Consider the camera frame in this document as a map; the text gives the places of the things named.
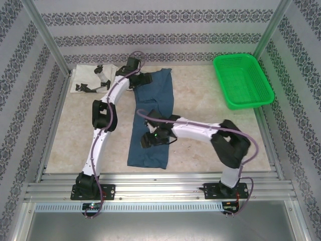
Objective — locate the blue t-shirt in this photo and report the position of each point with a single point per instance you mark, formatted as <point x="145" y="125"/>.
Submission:
<point x="160" y="95"/>

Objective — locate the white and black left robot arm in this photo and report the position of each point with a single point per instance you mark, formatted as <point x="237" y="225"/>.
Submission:
<point x="100" y="148"/>

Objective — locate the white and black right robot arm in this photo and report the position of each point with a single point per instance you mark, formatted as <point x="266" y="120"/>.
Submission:
<point x="193" y="131"/>

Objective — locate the folded white printed t-shirt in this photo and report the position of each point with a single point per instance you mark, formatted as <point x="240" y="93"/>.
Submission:
<point x="82" y="75"/>

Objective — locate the grey metal shelf panel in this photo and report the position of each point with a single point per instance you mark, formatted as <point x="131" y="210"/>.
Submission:
<point x="160" y="226"/>

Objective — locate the green plastic basket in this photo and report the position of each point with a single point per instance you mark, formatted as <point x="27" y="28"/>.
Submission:
<point x="240" y="80"/>

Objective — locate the aluminium mounting rail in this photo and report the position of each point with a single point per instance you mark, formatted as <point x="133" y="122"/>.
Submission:
<point x="160" y="188"/>

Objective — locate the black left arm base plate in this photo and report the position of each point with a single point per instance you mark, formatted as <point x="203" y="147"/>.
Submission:
<point x="109" y="190"/>

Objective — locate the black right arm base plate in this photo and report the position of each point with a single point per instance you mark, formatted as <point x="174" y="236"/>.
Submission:
<point x="212" y="192"/>

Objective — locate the aluminium side rail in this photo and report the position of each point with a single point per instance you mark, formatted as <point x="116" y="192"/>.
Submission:
<point x="272" y="155"/>
<point x="61" y="100"/>

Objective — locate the aluminium frame post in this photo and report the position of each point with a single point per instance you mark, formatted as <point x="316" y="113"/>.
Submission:
<point x="49" y="37"/>
<point x="277" y="25"/>

